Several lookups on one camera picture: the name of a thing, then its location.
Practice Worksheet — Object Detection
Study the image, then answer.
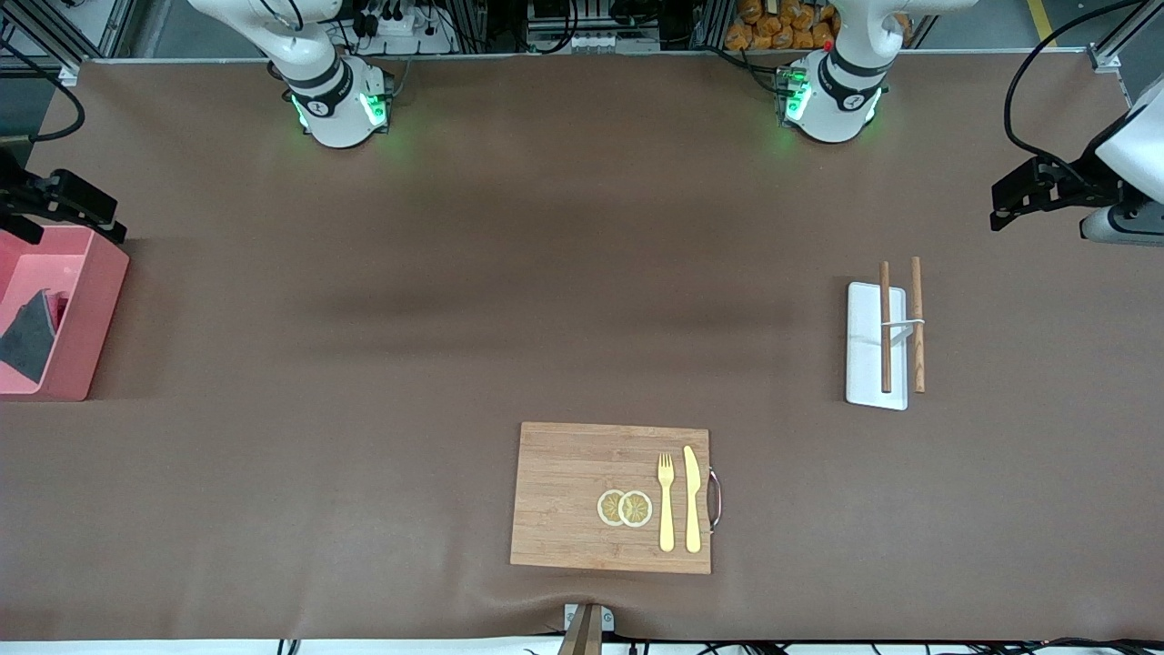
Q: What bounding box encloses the grey and red cloth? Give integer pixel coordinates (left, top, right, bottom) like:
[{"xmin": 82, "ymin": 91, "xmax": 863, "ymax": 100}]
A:
[{"xmin": 0, "ymin": 289, "xmax": 70, "ymax": 385}]

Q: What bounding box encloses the pink plastic bin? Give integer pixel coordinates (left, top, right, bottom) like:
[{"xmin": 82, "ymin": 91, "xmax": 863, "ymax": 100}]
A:
[{"xmin": 0, "ymin": 226, "xmax": 130, "ymax": 402}]

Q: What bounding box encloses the white rack with wooden rods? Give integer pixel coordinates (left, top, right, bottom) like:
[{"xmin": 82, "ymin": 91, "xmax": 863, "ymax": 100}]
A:
[{"xmin": 846, "ymin": 257, "xmax": 927, "ymax": 412}]

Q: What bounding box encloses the orange snack bag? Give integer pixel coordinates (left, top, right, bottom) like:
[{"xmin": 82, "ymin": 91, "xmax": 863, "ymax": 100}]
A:
[{"xmin": 725, "ymin": 0, "xmax": 839, "ymax": 52}]

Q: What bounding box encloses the white power strip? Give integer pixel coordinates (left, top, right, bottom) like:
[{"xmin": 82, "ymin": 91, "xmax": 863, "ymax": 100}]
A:
[{"xmin": 357, "ymin": 7, "xmax": 456, "ymax": 55}]

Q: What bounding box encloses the brown table mat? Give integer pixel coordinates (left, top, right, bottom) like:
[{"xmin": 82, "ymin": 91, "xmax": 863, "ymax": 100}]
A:
[{"xmin": 0, "ymin": 50, "xmax": 1164, "ymax": 643}]

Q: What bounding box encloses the yellow knife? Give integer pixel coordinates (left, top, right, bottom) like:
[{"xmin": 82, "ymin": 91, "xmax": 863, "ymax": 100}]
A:
[{"xmin": 683, "ymin": 445, "xmax": 703, "ymax": 554}]

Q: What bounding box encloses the yellow fork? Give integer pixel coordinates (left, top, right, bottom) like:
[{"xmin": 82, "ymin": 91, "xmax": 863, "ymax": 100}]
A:
[{"xmin": 657, "ymin": 452, "xmax": 677, "ymax": 553}]

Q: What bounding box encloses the wooden cutting board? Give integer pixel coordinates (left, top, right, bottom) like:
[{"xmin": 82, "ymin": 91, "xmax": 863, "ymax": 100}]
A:
[{"xmin": 509, "ymin": 421, "xmax": 725, "ymax": 576}]

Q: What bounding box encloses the aluminium frame profile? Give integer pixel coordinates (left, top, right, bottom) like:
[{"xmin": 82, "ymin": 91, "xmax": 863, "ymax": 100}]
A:
[
  {"xmin": 0, "ymin": 0, "xmax": 137, "ymax": 87},
  {"xmin": 1087, "ymin": 0, "xmax": 1164, "ymax": 74}
]

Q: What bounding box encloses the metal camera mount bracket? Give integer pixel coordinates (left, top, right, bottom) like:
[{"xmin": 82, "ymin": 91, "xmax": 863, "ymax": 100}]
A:
[{"xmin": 557, "ymin": 603, "xmax": 616, "ymax": 655}]

